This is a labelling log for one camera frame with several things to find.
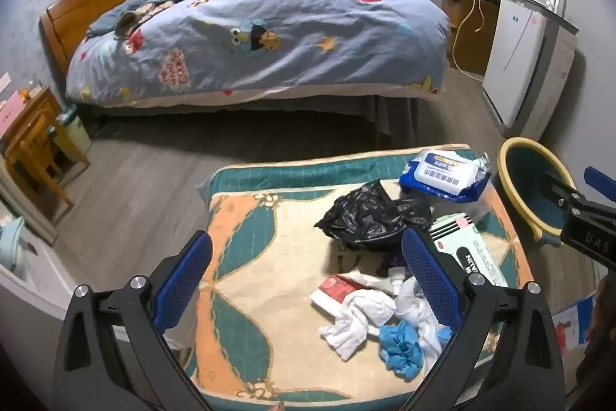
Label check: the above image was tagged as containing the green and white box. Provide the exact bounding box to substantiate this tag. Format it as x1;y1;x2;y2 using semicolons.
430;213;510;289

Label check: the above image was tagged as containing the blue printed duvet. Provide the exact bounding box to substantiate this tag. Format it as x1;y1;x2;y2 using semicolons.
65;0;452;108

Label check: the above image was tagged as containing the black plastic bag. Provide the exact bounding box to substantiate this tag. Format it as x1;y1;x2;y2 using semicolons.
314;181;432;250

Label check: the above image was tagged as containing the white air purifier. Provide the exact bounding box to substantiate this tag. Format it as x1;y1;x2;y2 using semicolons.
482;0;578;139

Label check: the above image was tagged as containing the wooden bed headboard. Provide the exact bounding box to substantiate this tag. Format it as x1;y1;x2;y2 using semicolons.
39;0;192;77

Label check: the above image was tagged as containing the blue face mask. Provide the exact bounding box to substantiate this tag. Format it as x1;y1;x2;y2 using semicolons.
378;322;427;379

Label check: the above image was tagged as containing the blue white red paper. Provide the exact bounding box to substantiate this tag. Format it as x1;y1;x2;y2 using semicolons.
551;295;598;351

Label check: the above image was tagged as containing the round bin with yellow rim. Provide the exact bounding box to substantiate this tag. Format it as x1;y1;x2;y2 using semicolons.
497;136;581;248

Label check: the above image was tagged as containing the red and white packet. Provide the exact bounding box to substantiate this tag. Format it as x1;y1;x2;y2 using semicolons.
309;273;371;315

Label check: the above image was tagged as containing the light blue cloth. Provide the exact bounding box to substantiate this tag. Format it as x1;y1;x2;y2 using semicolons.
0;218;25;270

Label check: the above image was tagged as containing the pink paper card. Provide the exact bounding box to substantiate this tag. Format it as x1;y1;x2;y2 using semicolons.
0;98;23;124

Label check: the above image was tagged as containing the white low cabinet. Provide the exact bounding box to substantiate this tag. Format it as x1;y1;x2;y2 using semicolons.
0;170;73;313

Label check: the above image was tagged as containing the white tissue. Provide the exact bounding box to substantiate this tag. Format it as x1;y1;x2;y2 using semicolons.
349;267;402;296
320;290;398;361
395;276;455;356

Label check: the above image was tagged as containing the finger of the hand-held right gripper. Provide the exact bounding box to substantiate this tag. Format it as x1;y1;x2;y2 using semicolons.
584;166;616;205
544;171;593;219

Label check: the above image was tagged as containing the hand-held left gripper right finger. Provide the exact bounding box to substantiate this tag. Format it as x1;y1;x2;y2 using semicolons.
400;228;565;411

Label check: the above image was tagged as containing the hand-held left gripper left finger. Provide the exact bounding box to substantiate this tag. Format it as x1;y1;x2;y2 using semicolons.
52;229;215;411

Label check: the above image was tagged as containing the blue wet wipes packet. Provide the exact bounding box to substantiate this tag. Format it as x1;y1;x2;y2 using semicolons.
398;147;492;203

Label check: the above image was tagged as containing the wooden television cabinet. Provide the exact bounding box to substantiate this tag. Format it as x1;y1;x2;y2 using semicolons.
441;0;501;77

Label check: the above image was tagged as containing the wooden nightstand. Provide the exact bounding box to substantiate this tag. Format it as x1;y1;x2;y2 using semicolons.
0;86;92;210

